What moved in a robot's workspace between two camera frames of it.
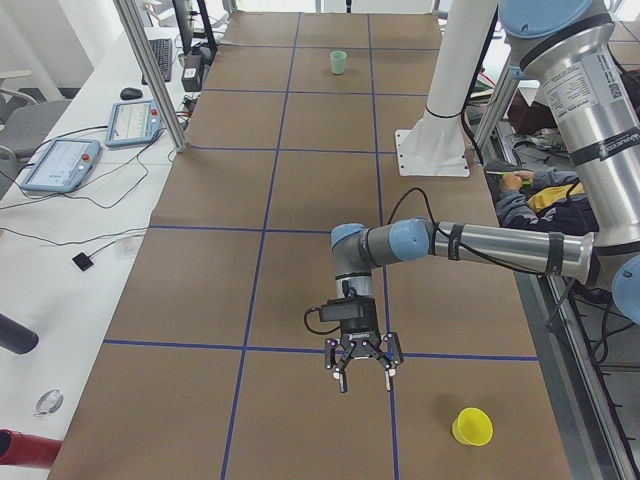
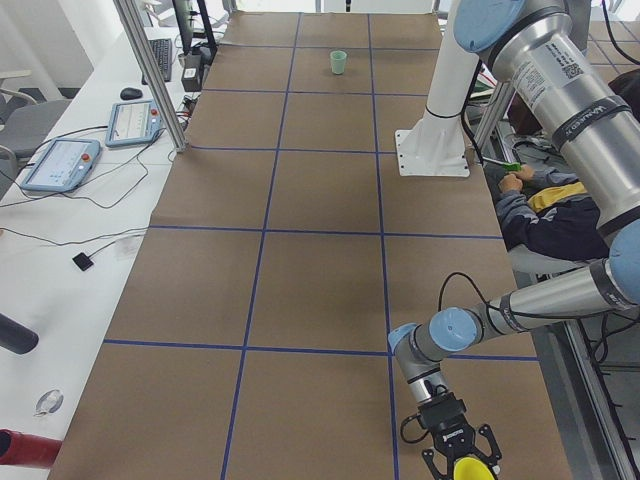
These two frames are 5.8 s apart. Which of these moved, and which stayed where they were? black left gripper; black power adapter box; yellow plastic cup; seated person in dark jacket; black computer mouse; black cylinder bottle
Moved: yellow plastic cup; black left gripper
Stayed: seated person in dark jacket; black cylinder bottle; black computer mouse; black power adapter box
